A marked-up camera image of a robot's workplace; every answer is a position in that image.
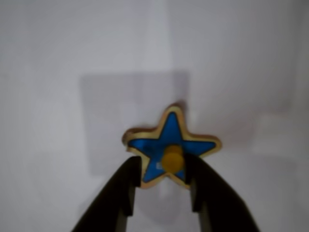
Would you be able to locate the blue star piece yellow pin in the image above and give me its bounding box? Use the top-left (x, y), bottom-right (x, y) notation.
top-left (122, 103), bottom-right (223, 190)

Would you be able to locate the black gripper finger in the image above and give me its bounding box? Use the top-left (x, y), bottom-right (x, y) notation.
top-left (184, 154), bottom-right (261, 232)
top-left (71, 156), bottom-right (142, 232)

